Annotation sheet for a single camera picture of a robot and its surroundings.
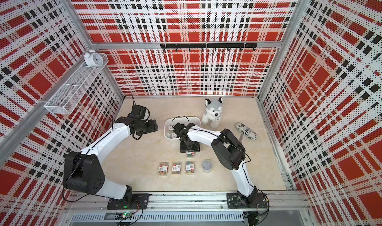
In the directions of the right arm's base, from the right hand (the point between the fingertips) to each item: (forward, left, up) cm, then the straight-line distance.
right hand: (191, 149), depth 91 cm
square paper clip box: (-12, 0, +2) cm, 12 cm away
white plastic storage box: (+18, +15, +4) cm, 23 cm away
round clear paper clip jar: (-11, -9, +1) cm, 14 cm away
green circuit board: (-34, +31, +1) cm, 45 cm away
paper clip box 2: (-12, +15, +2) cm, 20 cm away
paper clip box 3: (-3, 0, 0) cm, 4 cm away
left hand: (+9, +22, +11) cm, 26 cm away
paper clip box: (-12, +8, +1) cm, 14 cm away
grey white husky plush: (+18, -14, +14) cm, 27 cm away
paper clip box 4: (+14, +15, +1) cm, 20 cm away
